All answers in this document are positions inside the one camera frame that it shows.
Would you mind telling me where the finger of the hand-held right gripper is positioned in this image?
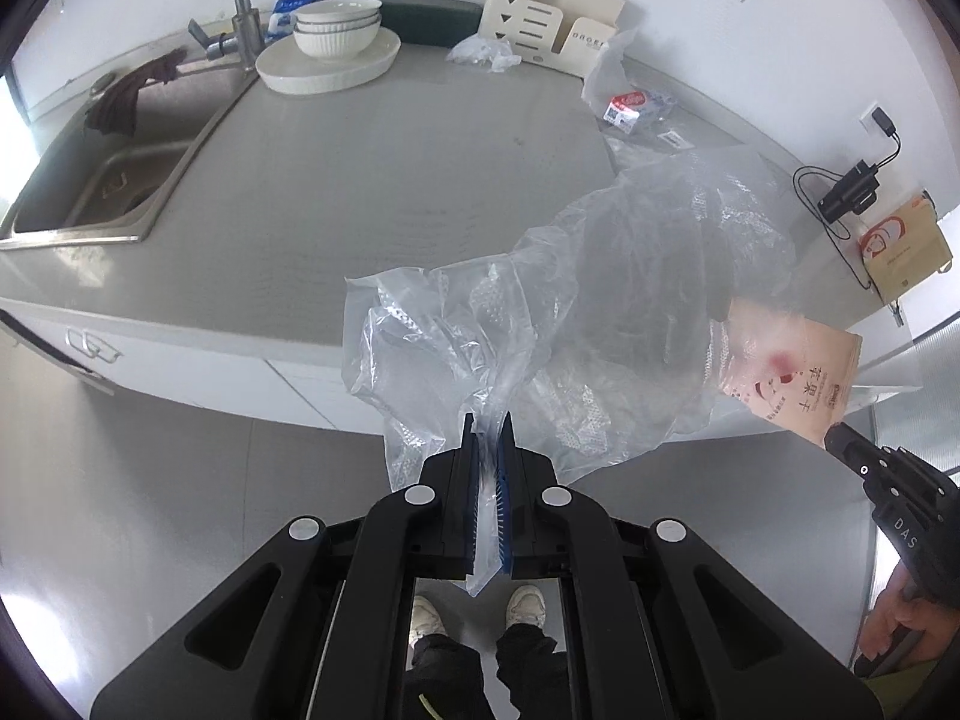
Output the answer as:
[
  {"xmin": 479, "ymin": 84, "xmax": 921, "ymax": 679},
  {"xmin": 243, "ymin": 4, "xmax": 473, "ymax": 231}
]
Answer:
[{"xmin": 821, "ymin": 422, "xmax": 895, "ymax": 494}]

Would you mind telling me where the kraft paper pouch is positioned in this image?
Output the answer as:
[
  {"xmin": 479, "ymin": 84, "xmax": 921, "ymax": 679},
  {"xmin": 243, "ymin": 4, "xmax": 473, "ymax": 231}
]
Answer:
[{"xmin": 709, "ymin": 296, "xmax": 863, "ymax": 447}]

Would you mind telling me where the black charger with cable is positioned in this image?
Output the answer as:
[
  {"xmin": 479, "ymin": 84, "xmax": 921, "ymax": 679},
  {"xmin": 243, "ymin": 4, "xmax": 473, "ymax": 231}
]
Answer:
[{"xmin": 793, "ymin": 131, "xmax": 901, "ymax": 293}]

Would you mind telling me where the kraft paper bag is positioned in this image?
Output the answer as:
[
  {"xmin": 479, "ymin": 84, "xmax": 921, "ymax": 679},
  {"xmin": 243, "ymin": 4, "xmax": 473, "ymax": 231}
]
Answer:
[{"xmin": 859, "ymin": 193, "xmax": 953, "ymax": 299}]

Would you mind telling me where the brown cloth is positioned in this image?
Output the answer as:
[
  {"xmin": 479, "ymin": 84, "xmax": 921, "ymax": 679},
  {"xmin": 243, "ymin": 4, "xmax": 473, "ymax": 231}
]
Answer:
[{"xmin": 84, "ymin": 49, "xmax": 188, "ymax": 137}]

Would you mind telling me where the large clear bubble plastic bag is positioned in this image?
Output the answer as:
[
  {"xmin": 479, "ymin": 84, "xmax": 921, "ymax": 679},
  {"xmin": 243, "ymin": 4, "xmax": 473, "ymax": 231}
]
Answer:
[{"xmin": 341, "ymin": 148, "xmax": 796, "ymax": 599}]

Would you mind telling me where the thin clear plastic bag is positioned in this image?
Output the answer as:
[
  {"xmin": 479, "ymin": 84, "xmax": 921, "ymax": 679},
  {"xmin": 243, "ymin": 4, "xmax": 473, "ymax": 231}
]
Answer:
[{"xmin": 581, "ymin": 26, "xmax": 680, "ymax": 137}]

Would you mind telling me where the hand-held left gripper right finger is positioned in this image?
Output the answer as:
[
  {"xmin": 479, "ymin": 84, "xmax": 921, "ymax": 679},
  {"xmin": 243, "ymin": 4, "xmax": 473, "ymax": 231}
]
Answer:
[{"xmin": 495, "ymin": 411, "xmax": 886, "ymax": 720}]

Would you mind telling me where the dark green rectangular container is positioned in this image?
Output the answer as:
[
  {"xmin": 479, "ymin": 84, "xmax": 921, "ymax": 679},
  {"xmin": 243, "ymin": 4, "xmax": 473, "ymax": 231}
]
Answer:
[{"xmin": 379, "ymin": 0, "xmax": 485, "ymax": 50}]

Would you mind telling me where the steel sink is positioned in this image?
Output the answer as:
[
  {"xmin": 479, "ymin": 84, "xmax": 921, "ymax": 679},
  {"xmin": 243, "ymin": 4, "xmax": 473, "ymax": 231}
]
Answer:
[{"xmin": 0, "ymin": 64, "xmax": 260, "ymax": 248}]

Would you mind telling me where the white plate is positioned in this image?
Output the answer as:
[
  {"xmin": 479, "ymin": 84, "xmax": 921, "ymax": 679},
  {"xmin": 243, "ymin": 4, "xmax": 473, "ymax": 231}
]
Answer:
[{"xmin": 255, "ymin": 26, "xmax": 402, "ymax": 96}]

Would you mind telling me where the person's right hand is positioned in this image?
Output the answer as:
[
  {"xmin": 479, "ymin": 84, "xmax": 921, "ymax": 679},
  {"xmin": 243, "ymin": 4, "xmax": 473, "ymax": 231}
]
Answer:
[{"xmin": 859, "ymin": 566, "xmax": 946, "ymax": 665}]

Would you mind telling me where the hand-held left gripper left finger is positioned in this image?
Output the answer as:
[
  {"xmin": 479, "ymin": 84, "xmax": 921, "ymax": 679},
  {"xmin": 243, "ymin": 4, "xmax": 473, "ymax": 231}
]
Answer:
[{"xmin": 90, "ymin": 412, "xmax": 485, "ymax": 720}]

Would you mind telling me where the white base cabinet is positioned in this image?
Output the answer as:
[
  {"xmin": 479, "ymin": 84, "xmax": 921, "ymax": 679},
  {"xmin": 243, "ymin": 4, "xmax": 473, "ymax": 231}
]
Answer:
[{"xmin": 0, "ymin": 296, "xmax": 391, "ymax": 436}]

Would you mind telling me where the cream cutlery holder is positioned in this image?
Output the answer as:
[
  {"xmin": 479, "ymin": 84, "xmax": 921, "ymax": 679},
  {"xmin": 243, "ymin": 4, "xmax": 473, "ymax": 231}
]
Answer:
[{"xmin": 478, "ymin": 0, "xmax": 627, "ymax": 77}]

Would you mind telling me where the metal faucet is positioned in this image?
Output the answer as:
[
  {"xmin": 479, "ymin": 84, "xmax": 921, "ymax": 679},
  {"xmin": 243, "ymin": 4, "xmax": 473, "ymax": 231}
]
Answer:
[{"xmin": 120, "ymin": 0, "xmax": 263, "ymax": 72}]

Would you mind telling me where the small clear plastic bag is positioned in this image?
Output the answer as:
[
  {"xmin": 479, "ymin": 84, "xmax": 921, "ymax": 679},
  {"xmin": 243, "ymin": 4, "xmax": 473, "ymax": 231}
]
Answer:
[{"xmin": 448, "ymin": 31, "xmax": 522, "ymax": 74}]

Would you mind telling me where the white shoe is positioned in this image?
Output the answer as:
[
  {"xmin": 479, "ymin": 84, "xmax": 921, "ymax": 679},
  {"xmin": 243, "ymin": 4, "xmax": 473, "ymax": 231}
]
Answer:
[
  {"xmin": 506, "ymin": 585, "xmax": 547, "ymax": 627},
  {"xmin": 411, "ymin": 594, "xmax": 449, "ymax": 642}
]

